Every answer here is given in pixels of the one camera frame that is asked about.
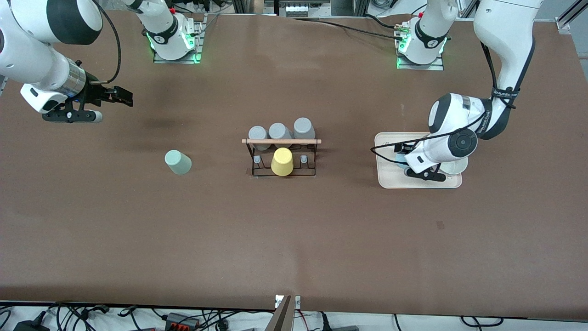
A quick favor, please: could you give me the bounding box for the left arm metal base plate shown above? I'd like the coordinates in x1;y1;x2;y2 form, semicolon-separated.
396;46;445;71

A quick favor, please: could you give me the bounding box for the white bowl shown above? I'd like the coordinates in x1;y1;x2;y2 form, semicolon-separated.
437;155;469;177

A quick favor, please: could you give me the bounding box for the beige rabbit print tray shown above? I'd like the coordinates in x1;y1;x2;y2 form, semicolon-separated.
374;132;463;189

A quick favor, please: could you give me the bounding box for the yellow cup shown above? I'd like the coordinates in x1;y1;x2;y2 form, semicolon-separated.
271;147;294;177

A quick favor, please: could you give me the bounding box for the black floor cable tangle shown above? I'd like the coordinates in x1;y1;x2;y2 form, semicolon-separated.
45;301;112;331

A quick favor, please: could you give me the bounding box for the grey cup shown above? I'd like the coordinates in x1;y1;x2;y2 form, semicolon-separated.
248;126;270;151
293;117;317;145
268;122;294;148

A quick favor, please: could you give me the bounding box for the black table cable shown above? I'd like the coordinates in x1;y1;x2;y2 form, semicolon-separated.
293;14;407;41

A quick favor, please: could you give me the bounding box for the pale green cup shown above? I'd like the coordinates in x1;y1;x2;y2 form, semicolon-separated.
164;150;192;175

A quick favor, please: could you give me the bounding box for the black power adapter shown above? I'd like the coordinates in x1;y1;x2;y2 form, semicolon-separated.
13;319;51;331

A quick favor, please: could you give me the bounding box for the black orange power strip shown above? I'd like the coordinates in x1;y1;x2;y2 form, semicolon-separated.
164;312;201;330

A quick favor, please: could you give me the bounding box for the black wire cup rack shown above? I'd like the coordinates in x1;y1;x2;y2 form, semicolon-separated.
242;138;322;179

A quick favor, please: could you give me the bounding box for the grey slanted mounting post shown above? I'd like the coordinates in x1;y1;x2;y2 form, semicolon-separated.
266;295;293;331

